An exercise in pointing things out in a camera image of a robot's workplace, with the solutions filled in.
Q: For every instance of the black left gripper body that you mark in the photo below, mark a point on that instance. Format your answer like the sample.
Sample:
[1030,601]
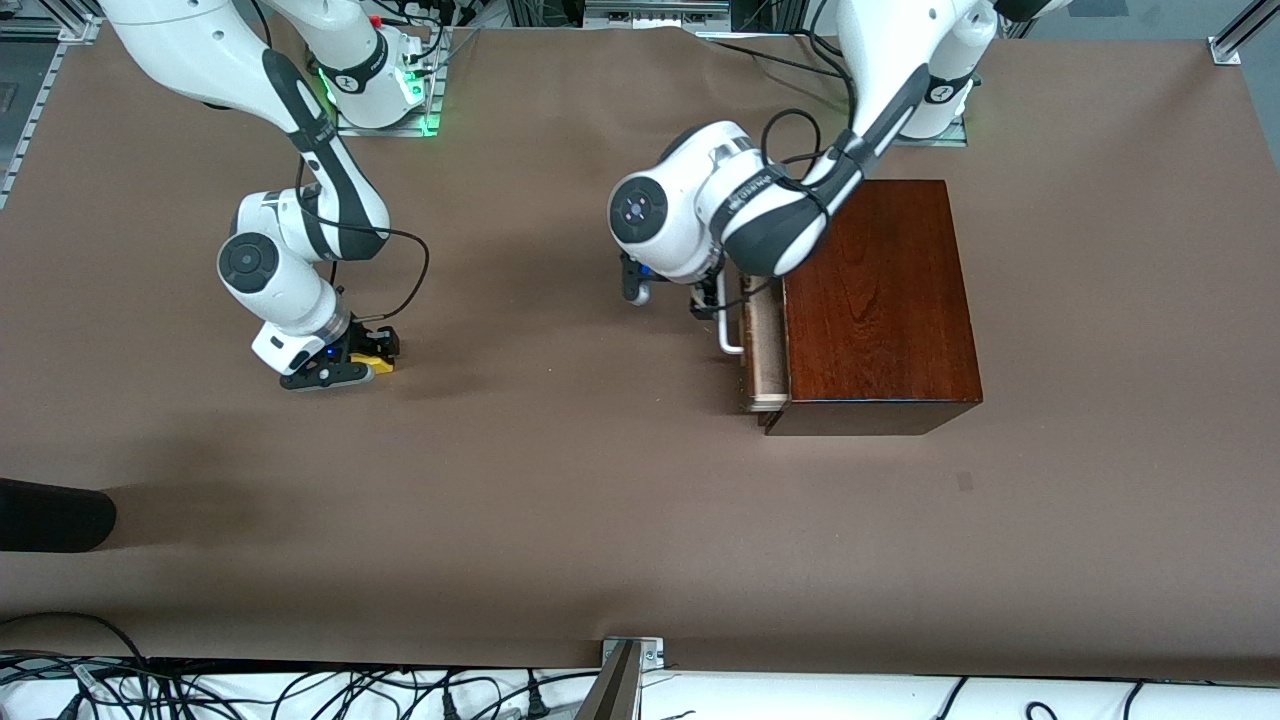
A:
[704,297]

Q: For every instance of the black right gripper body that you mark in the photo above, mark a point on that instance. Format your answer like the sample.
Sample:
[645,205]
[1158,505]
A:
[364,338]

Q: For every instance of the yellow block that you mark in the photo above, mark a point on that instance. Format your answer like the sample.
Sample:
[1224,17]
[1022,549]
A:
[378,364]

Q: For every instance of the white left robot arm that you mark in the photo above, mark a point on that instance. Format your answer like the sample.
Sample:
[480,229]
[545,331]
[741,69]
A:
[690,220]

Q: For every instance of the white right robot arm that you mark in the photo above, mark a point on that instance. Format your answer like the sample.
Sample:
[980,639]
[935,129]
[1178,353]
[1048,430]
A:
[280,280]

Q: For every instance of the dark wooden drawer cabinet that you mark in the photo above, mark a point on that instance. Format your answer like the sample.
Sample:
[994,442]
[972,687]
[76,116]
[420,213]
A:
[880,300]

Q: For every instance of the aluminium equipment rack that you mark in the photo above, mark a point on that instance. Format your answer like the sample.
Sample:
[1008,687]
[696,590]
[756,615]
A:
[650,12]

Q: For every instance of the black cylinder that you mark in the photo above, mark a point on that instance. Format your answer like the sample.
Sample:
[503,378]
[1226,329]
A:
[50,515]

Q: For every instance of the white lower shelf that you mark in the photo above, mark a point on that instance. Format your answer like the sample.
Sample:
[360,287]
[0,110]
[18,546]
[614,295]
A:
[900,700]

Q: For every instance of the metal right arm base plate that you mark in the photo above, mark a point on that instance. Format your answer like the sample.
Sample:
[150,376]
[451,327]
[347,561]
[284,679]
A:
[385,128]

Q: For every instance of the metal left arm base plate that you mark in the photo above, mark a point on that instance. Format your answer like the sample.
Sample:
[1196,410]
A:
[930,142]

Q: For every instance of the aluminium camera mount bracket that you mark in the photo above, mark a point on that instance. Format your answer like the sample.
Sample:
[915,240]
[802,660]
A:
[622,680]

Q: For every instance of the aluminium frame profile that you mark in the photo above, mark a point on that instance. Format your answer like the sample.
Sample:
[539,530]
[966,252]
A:
[1240,35]
[40,90]

